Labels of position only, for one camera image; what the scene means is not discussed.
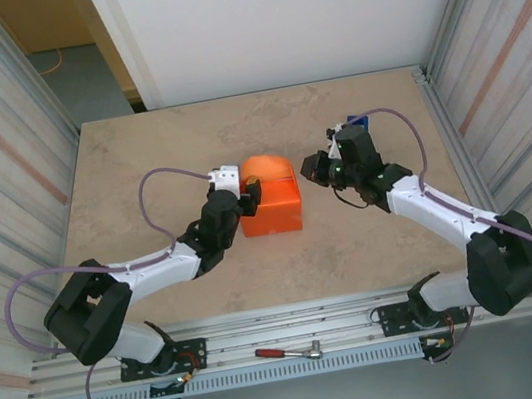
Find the blue tape dispenser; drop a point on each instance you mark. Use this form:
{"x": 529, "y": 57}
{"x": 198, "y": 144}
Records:
{"x": 360, "y": 120}

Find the yellow power connector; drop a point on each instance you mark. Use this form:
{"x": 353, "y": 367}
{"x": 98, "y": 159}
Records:
{"x": 440, "y": 342}
{"x": 183, "y": 377}

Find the wooden door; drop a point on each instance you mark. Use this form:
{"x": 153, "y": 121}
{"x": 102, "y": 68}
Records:
{"x": 112, "y": 57}

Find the aluminium side rail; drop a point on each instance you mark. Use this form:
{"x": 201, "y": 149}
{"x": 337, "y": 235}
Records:
{"x": 461, "y": 153}

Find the aluminium mounting rail frame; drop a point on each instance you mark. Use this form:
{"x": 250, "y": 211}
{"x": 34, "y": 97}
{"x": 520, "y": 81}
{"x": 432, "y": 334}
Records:
{"x": 291, "y": 329}

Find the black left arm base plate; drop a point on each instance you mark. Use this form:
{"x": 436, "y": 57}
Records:
{"x": 193, "y": 347}

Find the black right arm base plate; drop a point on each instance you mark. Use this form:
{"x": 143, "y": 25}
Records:
{"x": 391, "y": 316}

